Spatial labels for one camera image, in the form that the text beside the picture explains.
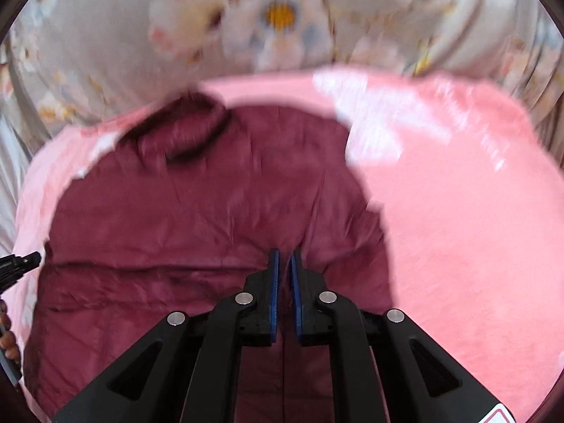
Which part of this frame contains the grey floral quilt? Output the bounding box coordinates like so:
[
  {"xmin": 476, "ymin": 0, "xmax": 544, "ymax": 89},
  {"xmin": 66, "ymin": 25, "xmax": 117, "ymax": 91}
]
[{"xmin": 0, "ymin": 0, "xmax": 564, "ymax": 142}]

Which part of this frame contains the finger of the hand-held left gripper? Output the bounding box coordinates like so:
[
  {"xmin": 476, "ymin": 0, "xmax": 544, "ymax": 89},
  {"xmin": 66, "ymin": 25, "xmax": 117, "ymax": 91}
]
[{"xmin": 0, "ymin": 251, "xmax": 43, "ymax": 294}]

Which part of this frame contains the person's left hand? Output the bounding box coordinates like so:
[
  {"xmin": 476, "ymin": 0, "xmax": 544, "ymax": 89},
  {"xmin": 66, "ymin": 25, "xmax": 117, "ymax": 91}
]
[{"xmin": 0, "ymin": 302, "xmax": 21, "ymax": 362}]

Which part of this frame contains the plain beige bed sheet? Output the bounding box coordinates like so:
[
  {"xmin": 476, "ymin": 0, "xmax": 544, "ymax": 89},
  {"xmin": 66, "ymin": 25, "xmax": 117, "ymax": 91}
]
[{"xmin": 0, "ymin": 112, "xmax": 33, "ymax": 254}]

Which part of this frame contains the maroon down jacket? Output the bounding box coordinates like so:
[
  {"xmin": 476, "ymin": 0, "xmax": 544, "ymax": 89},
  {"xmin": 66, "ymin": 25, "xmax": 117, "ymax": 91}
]
[{"xmin": 33, "ymin": 90, "xmax": 397, "ymax": 423}]

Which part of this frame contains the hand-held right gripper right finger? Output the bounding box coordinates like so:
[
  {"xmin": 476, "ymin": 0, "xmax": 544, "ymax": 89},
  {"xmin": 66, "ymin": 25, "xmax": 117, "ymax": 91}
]
[{"xmin": 289, "ymin": 249, "xmax": 507, "ymax": 423}]

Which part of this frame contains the pink fleece blanket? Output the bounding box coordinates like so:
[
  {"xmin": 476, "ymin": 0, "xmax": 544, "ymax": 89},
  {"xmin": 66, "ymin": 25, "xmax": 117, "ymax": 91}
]
[{"xmin": 15, "ymin": 64, "xmax": 564, "ymax": 423}]

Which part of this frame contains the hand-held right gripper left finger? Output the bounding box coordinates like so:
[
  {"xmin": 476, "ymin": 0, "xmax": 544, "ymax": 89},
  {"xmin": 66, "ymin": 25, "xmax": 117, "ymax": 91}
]
[{"xmin": 53, "ymin": 249, "xmax": 281, "ymax": 423}]

